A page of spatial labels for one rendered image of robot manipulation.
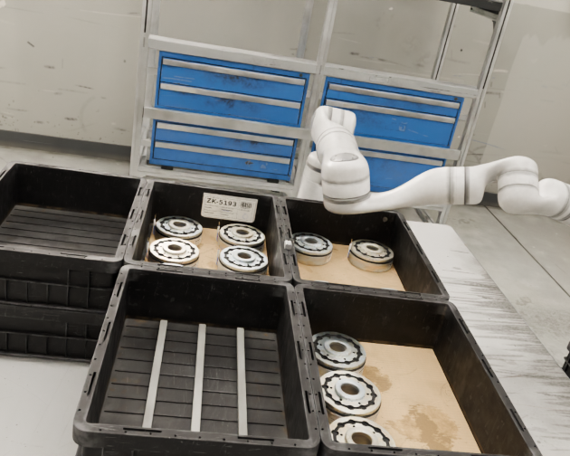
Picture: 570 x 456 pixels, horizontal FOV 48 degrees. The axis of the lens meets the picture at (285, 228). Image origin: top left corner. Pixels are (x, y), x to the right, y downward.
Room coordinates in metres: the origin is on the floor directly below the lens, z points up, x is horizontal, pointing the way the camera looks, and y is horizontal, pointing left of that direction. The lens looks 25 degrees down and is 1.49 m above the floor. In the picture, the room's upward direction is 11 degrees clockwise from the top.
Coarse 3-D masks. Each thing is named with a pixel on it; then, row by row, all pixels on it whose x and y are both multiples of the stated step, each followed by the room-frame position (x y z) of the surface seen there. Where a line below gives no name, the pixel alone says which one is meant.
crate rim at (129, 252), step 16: (144, 192) 1.27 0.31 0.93; (224, 192) 1.36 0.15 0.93; (240, 192) 1.37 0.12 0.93; (144, 208) 1.18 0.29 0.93; (128, 256) 0.98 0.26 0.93; (288, 256) 1.10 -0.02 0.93; (208, 272) 0.98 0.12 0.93; (224, 272) 0.99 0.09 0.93; (240, 272) 1.00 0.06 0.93; (288, 272) 1.03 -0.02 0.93
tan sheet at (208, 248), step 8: (152, 232) 1.28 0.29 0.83; (208, 232) 1.34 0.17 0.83; (216, 232) 1.34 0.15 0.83; (152, 240) 1.24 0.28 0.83; (208, 240) 1.30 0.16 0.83; (200, 248) 1.25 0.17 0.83; (208, 248) 1.26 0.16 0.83; (216, 248) 1.26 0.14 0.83; (264, 248) 1.31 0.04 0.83; (200, 256) 1.21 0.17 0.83; (208, 256) 1.22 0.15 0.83; (216, 256) 1.23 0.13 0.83; (200, 264) 1.18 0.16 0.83; (208, 264) 1.19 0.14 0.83
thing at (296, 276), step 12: (288, 216) 1.28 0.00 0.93; (288, 228) 1.22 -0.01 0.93; (408, 228) 1.35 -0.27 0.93; (288, 240) 1.17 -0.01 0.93; (420, 252) 1.23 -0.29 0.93; (432, 276) 1.13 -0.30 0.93; (348, 288) 1.02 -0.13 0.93; (360, 288) 1.03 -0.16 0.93; (372, 288) 1.04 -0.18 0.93; (444, 288) 1.09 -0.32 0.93
